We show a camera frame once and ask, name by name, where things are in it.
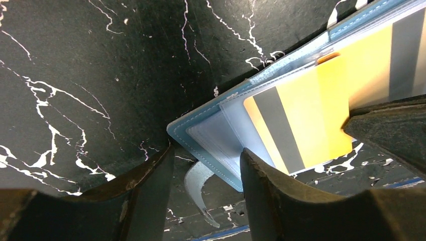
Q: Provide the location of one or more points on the orange credit card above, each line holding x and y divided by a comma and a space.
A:
386, 65
300, 119

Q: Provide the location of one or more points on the blue card holder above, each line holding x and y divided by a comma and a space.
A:
216, 132

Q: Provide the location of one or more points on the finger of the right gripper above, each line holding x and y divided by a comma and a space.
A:
396, 128

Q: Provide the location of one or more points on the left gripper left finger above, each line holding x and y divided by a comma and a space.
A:
133, 206

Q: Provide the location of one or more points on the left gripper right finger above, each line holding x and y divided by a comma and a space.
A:
280, 207

